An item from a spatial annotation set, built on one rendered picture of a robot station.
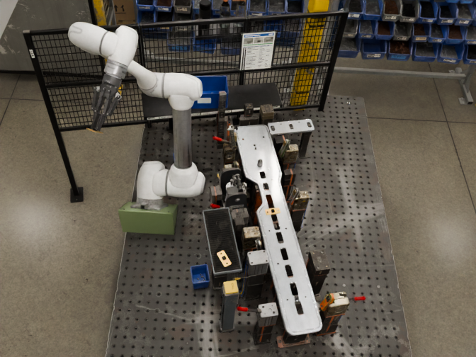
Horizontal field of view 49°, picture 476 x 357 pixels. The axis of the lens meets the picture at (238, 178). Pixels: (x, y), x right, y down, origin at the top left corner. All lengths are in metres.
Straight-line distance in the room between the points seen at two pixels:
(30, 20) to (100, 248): 1.97
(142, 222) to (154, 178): 0.26
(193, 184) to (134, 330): 0.85
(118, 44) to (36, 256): 2.20
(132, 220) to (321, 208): 1.18
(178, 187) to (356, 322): 1.24
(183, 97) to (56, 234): 1.81
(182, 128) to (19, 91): 2.64
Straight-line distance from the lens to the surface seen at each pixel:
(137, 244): 3.19
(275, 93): 3.54
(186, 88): 2.74
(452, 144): 5.10
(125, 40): 2.28
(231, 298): 2.56
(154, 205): 3.10
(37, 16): 4.73
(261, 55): 3.45
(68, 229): 4.17
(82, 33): 2.34
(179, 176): 3.00
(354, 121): 3.95
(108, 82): 2.28
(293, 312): 2.68
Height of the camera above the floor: 3.43
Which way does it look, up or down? 52 degrees down
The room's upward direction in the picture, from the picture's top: 6 degrees clockwise
